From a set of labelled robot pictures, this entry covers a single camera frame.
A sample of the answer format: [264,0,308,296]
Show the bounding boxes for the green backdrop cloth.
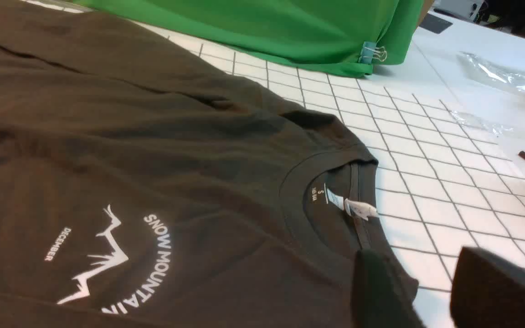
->
[76,0,431,77]

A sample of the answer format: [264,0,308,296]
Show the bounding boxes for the blue binder clip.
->
[358,41,388,64]

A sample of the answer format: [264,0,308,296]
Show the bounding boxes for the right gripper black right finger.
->
[450,247,525,328]

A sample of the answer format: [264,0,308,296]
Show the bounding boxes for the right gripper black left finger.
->
[351,250,424,328]

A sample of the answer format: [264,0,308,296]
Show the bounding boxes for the clear plastic bag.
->
[458,52,525,95]

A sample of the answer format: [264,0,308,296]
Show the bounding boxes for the white grid table mat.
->
[26,0,525,328]

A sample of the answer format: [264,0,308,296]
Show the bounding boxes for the dark gray long-sleeved shirt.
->
[0,0,401,328]

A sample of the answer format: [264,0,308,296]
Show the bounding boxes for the white shirt neck tag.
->
[325,189,378,221]

